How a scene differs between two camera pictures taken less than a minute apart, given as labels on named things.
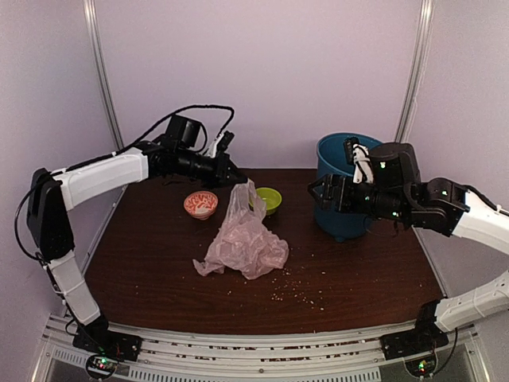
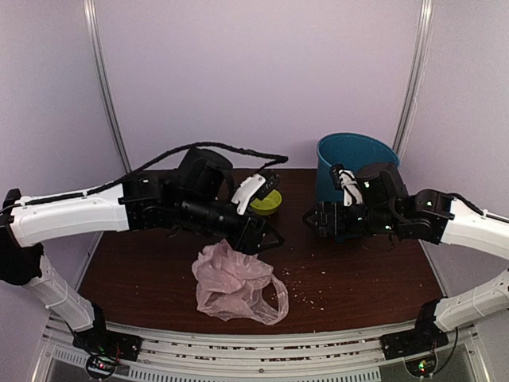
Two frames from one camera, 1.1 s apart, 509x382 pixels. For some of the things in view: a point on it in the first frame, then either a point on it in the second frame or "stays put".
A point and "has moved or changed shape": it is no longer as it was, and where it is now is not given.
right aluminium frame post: x=417 y=75 stays put
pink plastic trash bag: x=243 y=244 has moved or changed shape
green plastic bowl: x=271 y=197 stays put
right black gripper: x=332 y=181 to x=338 y=229
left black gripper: x=219 y=177 to x=250 y=245
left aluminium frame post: x=92 y=14 stays put
